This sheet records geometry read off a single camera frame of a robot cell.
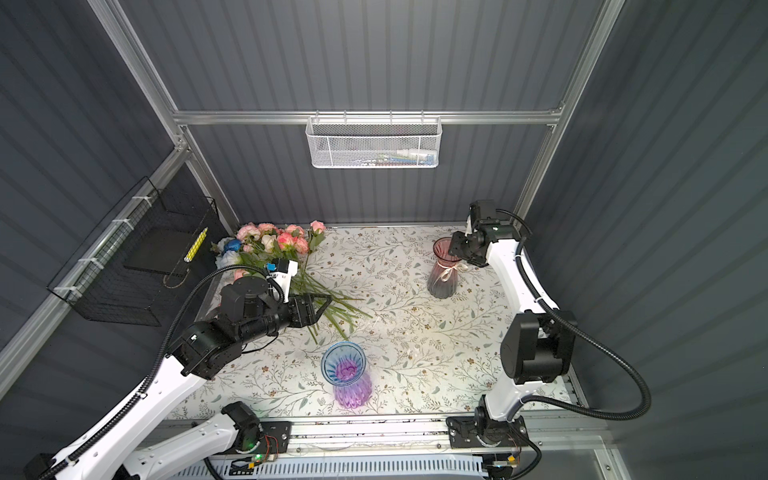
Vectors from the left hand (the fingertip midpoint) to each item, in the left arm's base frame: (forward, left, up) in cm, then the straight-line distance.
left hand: (324, 298), depth 68 cm
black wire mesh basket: (+11, +47, 0) cm, 49 cm away
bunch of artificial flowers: (+36, +31, -20) cm, 51 cm away
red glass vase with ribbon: (+14, -32, -14) cm, 38 cm away
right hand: (+19, -37, -7) cm, 43 cm away
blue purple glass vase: (-12, -4, -9) cm, 16 cm away
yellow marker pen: (+18, +35, 0) cm, 40 cm away
